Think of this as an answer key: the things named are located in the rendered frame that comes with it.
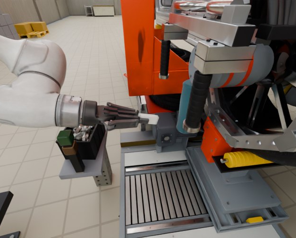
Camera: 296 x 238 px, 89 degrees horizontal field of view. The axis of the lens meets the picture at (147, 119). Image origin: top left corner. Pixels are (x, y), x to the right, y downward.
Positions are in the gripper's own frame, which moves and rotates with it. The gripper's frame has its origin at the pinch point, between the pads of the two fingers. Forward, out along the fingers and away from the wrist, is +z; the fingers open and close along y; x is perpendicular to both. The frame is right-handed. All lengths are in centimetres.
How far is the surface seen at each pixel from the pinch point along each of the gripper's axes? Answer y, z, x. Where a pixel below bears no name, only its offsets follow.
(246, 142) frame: -13.6, 29.6, -3.6
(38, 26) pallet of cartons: 734, -248, 94
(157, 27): 235, 70, -28
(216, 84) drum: -3.0, 16.7, -16.6
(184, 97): 13.3, 19.1, -4.6
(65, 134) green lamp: 3.1, -25.3, 11.4
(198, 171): 10, 50, 42
